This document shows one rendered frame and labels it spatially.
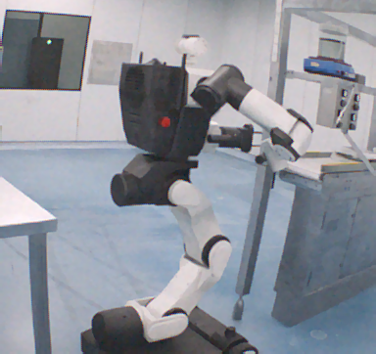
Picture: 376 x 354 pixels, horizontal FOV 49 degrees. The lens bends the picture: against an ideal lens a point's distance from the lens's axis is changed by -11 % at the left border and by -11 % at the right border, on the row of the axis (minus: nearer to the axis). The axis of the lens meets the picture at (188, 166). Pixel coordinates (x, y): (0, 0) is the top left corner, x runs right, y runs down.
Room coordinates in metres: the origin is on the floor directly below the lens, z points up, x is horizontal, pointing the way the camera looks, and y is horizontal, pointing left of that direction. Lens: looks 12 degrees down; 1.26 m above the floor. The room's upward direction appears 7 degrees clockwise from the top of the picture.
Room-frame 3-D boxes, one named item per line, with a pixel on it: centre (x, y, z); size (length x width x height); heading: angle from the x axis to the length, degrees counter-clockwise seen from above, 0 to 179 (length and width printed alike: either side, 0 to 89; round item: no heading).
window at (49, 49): (6.07, 2.26, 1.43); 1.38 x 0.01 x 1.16; 126
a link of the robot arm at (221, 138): (1.82, -0.10, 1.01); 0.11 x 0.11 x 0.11; 30
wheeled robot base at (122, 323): (1.62, 0.03, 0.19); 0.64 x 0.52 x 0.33; 128
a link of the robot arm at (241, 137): (1.89, -0.19, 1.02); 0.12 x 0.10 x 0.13; 120
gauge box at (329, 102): (2.01, -0.67, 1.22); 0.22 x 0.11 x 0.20; 128
